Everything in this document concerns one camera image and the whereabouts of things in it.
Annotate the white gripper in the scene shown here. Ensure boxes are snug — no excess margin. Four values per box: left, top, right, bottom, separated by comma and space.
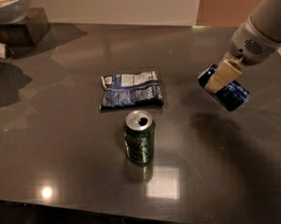
204, 17, 281, 94

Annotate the blue pepsi can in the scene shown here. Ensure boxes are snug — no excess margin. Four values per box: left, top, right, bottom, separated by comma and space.
198, 63, 250, 111

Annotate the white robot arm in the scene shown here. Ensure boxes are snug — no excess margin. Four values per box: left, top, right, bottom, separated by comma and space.
204, 0, 281, 94

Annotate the green soda can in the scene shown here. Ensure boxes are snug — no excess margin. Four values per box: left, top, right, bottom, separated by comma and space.
123, 110, 155, 164

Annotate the blue chip bag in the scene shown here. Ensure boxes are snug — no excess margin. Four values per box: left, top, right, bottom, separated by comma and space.
100, 70, 163, 109

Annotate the dark wooden block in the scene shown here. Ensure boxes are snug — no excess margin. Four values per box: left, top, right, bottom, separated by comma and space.
0, 7, 50, 48

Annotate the white bowl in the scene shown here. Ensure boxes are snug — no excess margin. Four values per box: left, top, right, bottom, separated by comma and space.
0, 0, 32, 24

